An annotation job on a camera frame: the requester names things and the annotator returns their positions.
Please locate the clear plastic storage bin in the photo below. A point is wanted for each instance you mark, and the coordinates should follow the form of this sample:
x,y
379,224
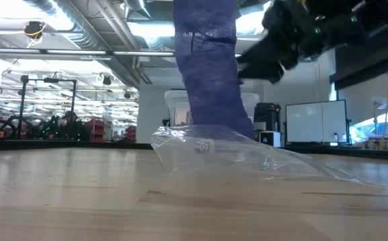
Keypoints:
x,y
177,110

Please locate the silver ventilation duct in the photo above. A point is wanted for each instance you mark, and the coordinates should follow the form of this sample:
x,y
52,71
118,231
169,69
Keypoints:
x,y
89,33

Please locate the black machine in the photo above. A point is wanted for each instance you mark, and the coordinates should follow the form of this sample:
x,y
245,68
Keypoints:
x,y
267,117

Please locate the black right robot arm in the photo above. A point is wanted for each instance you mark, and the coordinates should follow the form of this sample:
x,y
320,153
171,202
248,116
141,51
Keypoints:
x,y
364,20

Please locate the black pipe stand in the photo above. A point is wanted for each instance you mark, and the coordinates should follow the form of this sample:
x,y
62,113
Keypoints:
x,y
22,107

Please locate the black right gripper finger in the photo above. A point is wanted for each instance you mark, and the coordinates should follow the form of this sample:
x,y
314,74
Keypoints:
x,y
264,73
264,55

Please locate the purple elastic bandage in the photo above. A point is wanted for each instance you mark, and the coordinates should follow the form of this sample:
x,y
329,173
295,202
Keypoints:
x,y
210,83

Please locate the black hanging spotlight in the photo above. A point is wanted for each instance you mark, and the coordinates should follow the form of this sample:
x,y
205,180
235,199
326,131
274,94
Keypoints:
x,y
107,80
127,95

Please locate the clear plastic zipper bag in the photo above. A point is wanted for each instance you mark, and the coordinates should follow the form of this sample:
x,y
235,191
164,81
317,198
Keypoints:
x,y
230,154

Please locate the white whiteboard black frame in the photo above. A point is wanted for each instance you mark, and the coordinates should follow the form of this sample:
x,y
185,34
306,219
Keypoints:
x,y
314,122

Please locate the white container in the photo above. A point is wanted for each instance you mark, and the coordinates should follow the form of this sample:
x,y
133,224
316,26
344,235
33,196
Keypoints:
x,y
270,139

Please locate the red shelf unit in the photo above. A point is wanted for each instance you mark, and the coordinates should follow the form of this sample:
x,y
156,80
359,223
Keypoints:
x,y
131,134
94,130

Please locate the long LED light bar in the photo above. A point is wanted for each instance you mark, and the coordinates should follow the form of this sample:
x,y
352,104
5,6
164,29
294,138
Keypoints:
x,y
76,52

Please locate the black table frame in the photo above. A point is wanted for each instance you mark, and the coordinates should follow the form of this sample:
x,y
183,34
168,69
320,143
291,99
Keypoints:
x,y
46,144

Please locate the person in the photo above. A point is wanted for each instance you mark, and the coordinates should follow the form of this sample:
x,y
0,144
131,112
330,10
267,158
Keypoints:
x,y
71,127

